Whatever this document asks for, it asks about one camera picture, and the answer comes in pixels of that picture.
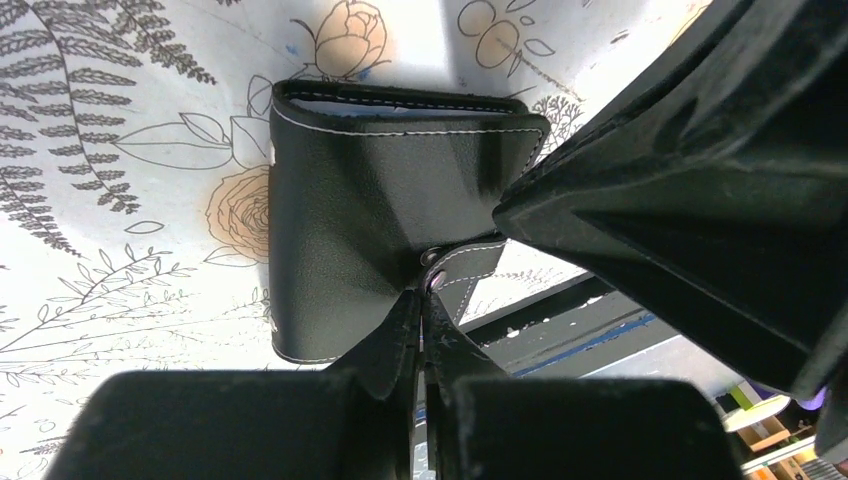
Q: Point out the black leather card holder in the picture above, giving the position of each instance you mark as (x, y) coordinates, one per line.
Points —
(375, 190)

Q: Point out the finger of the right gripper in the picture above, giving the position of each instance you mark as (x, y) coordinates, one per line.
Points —
(713, 190)

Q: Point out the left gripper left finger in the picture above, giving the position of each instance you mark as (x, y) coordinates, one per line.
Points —
(351, 420)

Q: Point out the purple toy on stand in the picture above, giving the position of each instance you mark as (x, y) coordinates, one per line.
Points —
(815, 402)

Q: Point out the floral patterned table mat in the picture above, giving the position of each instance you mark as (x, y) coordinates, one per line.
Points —
(135, 149)

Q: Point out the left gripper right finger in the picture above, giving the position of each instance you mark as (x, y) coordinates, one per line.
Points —
(486, 424)

